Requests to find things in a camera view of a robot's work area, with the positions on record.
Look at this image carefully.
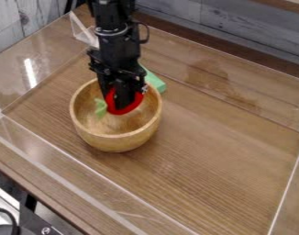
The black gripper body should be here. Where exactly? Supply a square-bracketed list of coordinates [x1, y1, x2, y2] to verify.
[86, 28, 146, 82]

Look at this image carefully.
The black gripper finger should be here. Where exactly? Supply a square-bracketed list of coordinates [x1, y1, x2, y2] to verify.
[97, 73, 114, 100]
[113, 75, 145, 109]

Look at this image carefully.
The red plush tomato toy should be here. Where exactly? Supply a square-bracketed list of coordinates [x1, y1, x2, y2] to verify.
[94, 88, 142, 118]

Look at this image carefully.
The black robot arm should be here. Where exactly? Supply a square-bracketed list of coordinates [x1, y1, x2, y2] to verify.
[86, 0, 149, 115]

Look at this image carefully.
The green rectangular block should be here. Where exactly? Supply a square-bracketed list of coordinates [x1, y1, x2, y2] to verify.
[142, 67, 166, 94]

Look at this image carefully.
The wooden bowl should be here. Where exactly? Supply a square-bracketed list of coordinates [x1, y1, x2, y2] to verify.
[68, 79, 162, 152]

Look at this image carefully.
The clear acrylic corner bracket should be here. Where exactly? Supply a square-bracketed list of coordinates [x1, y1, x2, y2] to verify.
[68, 12, 98, 49]

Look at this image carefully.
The black table leg bracket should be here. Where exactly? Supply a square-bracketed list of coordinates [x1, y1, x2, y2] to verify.
[20, 194, 62, 235]

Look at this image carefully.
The black cable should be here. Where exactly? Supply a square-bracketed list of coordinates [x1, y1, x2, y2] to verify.
[0, 207, 22, 235]

